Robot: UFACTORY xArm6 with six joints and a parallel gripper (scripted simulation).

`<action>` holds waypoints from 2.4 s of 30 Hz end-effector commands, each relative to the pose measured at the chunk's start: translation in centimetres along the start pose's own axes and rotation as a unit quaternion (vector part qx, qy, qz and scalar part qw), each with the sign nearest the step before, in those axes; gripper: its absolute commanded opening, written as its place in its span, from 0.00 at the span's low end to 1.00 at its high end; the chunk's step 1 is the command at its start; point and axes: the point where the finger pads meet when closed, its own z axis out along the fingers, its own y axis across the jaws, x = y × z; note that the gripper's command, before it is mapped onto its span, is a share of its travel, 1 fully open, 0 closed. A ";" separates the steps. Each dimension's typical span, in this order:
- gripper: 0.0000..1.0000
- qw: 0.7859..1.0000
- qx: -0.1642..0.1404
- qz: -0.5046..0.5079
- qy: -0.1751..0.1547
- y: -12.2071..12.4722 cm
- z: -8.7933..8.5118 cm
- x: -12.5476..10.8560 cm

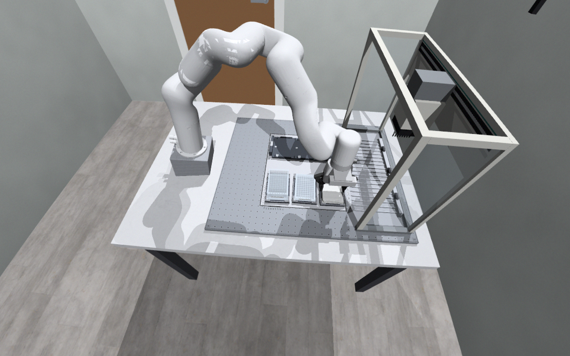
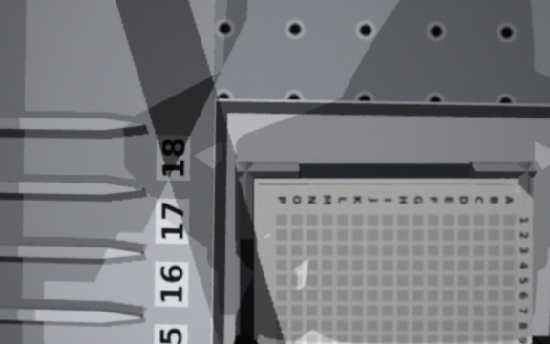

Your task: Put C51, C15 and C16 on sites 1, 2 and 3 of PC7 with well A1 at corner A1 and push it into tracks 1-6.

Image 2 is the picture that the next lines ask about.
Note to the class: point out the grey flat base plate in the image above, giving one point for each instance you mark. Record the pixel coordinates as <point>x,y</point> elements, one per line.
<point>485,51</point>

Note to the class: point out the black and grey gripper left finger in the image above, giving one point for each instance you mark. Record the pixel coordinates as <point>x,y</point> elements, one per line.
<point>245,339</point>

